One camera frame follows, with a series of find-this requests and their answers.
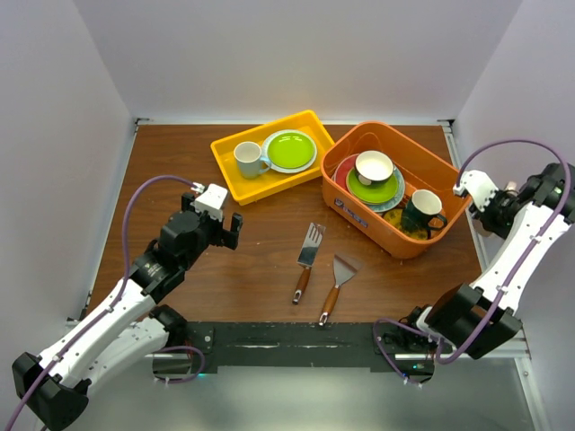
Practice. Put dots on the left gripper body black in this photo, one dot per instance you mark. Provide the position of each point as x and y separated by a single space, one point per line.
210 230

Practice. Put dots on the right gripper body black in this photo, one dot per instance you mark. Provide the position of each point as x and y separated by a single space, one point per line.
499 214

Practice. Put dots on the white cup green handle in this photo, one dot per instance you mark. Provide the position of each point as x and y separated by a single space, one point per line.
423 211

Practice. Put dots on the yellow patterned plate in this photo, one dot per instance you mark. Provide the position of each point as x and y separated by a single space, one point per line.
394 218

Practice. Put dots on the lime green plate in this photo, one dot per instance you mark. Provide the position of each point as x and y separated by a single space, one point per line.
375 193
290 150

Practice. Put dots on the small white dish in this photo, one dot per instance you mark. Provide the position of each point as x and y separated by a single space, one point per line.
373 166

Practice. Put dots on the red and teal plate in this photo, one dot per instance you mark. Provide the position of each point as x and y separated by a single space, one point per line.
345 167

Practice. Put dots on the beige purple cup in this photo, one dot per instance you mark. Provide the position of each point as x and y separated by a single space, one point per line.
511 187

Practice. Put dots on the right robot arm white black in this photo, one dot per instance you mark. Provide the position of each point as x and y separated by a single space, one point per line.
480 316

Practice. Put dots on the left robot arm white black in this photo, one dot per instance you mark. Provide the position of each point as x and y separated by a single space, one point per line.
130 322

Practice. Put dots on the orange plastic dish bin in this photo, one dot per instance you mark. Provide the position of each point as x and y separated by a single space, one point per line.
421 169

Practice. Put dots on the yellow plastic tray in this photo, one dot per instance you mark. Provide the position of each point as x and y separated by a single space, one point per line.
246 191

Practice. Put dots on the light blue mug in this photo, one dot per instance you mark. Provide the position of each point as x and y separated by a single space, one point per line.
250 160

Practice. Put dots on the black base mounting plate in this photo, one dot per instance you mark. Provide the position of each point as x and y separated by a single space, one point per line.
381 349

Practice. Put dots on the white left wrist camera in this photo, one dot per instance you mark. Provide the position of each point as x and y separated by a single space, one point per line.
211 199

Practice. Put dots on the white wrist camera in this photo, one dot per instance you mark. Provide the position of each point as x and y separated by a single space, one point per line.
211 199
478 185

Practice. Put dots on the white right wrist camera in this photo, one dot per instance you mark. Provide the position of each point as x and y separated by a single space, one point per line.
478 185

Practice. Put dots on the slotted spatula wooden handle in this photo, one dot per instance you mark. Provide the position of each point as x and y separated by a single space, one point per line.
306 258

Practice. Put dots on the solid spatula wooden handle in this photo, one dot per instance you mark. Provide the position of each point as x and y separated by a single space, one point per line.
344 269

